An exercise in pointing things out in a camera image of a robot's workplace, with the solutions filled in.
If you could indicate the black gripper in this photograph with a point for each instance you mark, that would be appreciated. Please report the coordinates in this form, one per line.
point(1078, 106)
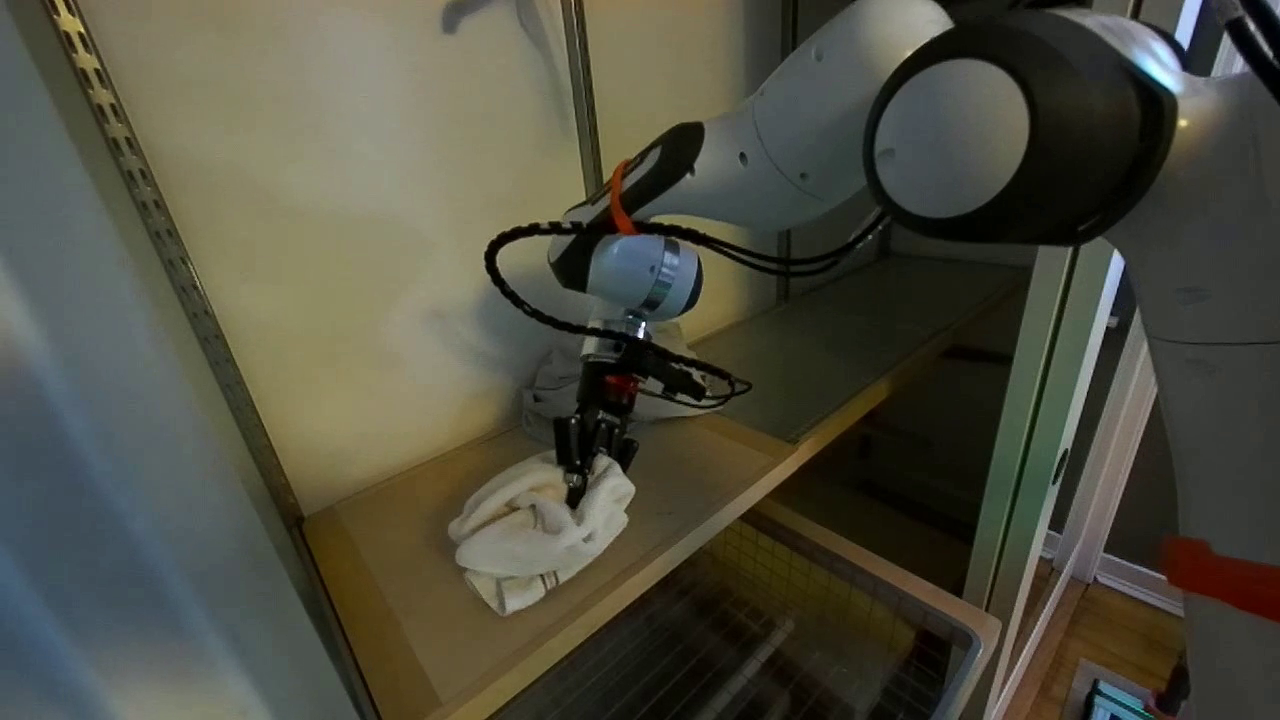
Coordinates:
point(608, 407)

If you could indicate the white towel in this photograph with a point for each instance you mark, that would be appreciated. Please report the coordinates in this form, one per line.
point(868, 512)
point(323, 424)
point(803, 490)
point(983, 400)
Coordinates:
point(524, 547)

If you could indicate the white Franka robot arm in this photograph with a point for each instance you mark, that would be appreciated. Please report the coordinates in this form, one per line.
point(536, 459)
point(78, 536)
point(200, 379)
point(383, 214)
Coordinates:
point(1065, 133)

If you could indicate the small teal object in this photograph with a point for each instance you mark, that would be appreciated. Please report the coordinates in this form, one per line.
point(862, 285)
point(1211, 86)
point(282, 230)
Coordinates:
point(1116, 700)

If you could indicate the brown crumpled cloth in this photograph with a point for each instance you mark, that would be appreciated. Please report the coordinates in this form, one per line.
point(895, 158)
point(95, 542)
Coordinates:
point(546, 390)

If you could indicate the wooden shelf board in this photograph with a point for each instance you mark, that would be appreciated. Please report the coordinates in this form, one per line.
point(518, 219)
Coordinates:
point(402, 587)

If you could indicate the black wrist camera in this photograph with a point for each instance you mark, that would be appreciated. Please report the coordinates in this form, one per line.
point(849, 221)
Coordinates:
point(667, 370)

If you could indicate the slotted metal shelf rail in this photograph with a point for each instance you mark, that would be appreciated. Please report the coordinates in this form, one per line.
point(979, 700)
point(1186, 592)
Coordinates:
point(161, 240)
point(582, 95)

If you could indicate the white cabinet frame post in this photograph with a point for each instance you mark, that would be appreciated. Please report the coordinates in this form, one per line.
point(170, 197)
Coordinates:
point(1045, 424)

